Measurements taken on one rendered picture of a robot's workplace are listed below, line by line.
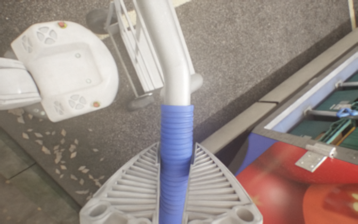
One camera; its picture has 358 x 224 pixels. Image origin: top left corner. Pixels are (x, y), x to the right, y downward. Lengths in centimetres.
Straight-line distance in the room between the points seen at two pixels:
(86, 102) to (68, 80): 19
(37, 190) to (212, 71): 189
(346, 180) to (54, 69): 151
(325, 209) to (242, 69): 147
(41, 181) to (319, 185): 174
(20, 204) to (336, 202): 189
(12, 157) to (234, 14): 239
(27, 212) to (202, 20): 227
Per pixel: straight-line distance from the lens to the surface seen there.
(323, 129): 135
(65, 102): 107
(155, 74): 138
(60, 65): 115
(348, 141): 127
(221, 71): 168
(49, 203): 169
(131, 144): 143
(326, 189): 80
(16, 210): 177
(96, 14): 125
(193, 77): 22
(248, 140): 107
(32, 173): 160
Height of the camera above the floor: 135
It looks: 70 degrees down
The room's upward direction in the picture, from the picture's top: 110 degrees clockwise
